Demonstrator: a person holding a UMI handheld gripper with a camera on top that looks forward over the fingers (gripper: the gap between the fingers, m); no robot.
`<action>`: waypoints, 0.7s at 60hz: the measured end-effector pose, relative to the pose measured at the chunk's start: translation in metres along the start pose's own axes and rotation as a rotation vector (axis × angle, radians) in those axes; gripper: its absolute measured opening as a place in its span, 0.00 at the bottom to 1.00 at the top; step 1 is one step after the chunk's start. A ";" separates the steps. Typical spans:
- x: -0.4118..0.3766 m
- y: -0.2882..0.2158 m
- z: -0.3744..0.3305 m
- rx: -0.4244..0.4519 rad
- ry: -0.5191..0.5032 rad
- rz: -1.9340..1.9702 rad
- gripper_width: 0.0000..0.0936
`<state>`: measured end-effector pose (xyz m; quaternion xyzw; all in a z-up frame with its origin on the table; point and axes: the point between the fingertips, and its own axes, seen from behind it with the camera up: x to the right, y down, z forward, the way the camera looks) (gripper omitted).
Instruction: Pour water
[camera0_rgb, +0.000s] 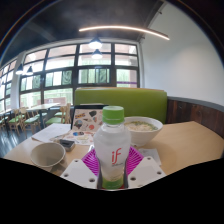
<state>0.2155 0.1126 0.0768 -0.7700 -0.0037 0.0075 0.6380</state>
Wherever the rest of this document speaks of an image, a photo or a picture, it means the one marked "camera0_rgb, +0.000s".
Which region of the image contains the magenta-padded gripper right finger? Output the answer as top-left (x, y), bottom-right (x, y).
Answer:
top-left (124, 146), bottom-right (167, 190)

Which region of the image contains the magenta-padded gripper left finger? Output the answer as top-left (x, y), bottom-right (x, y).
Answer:
top-left (59, 148), bottom-right (100, 190)

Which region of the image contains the clear drink bottle green cap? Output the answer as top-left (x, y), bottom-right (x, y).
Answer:
top-left (92, 105), bottom-right (132, 190)

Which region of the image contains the small dark box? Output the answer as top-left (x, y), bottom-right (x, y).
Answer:
top-left (59, 138), bottom-right (76, 153)

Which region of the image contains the grey mug with print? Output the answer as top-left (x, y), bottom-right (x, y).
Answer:
top-left (30, 141), bottom-right (67, 169)

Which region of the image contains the colourful sticker sheet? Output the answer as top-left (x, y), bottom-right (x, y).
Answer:
top-left (49, 129), bottom-right (95, 146)

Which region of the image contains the white bowl of noodle soup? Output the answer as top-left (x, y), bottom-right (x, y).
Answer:
top-left (123, 115), bottom-right (164, 148)

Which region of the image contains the green upholstered bench backrest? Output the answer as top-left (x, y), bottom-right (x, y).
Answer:
top-left (73, 87), bottom-right (168, 125)

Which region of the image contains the light wooden dining table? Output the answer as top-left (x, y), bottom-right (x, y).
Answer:
top-left (25, 102), bottom-right (61, 129)

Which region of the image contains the group of wooden green-seat chairs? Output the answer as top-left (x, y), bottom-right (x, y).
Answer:
top-left (0, 103), bottom-right (73, 134)

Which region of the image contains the group of pendant lamps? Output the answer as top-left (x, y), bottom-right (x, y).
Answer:
top-left (14, 36), bottom-right (104, 76)

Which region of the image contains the curved ceiling light strip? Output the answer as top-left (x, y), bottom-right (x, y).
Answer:
top-left (78, 25), bottom-right (171, 42)

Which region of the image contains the black-framed window wall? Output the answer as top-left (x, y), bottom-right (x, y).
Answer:
top-left (0, 42), bottom-right (141, 113)

